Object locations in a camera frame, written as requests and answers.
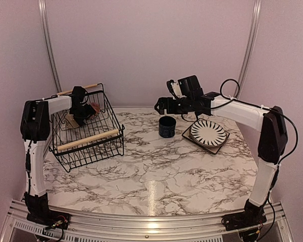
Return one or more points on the aluminium front frame rail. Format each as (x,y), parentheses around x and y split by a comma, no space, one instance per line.
(89,226)

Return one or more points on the square floral plate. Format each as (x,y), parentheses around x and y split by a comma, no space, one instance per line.
(210,150)

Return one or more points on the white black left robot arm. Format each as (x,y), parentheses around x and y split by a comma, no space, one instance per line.
(35,130)

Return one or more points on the aluminium right corner post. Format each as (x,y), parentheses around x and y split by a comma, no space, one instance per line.
(254,24)

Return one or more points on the grey patterned round plate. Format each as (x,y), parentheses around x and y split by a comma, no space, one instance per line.
(201,144)

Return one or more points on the aluminium left corner post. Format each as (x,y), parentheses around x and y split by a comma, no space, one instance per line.
(48,44)

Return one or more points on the blue white patterned bowl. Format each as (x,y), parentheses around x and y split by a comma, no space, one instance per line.
(96,108)

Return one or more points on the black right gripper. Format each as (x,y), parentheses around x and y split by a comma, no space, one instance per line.
(162,101)

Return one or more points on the black wire dish rack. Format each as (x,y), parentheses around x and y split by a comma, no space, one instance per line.
(104,120)

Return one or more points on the beige ceramic bowl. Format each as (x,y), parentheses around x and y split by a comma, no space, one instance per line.
(70,122)

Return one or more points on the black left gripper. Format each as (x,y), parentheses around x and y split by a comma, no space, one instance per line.
(90,111)

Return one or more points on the dark blue mug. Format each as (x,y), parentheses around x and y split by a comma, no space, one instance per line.
(167,126)

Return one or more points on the white round plate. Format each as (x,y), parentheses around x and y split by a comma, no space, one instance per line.
(208,132)

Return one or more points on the aluminium corner post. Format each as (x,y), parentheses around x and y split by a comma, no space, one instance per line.
(48,44)
(254,24)

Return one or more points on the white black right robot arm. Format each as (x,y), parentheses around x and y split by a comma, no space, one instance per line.
(270,122)

